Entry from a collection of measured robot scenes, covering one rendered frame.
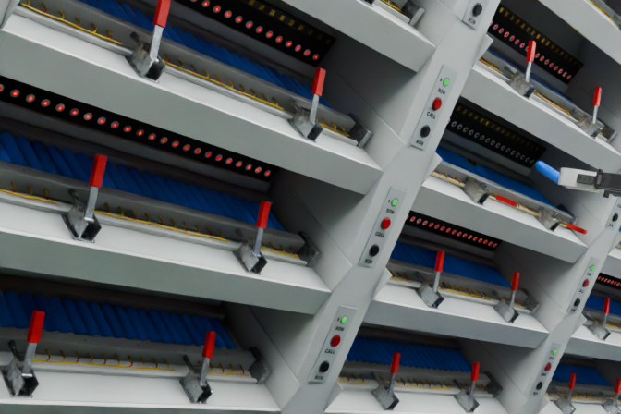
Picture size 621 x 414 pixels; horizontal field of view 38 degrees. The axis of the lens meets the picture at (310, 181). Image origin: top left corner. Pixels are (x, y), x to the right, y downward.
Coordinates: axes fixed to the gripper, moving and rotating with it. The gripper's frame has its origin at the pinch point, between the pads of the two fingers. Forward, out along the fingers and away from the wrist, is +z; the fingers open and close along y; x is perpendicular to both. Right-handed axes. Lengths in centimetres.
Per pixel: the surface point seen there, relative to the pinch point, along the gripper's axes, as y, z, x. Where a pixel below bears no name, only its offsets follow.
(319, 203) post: -40.7, 20.4, -15.2
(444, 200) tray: -23.7, 10.3, -9.7
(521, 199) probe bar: 5.7, 13.4, -4.3
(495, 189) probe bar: -3.7, 13.6, -4.5
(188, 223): -65, 20, -22
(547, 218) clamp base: 12.3, 10.9, -6.3
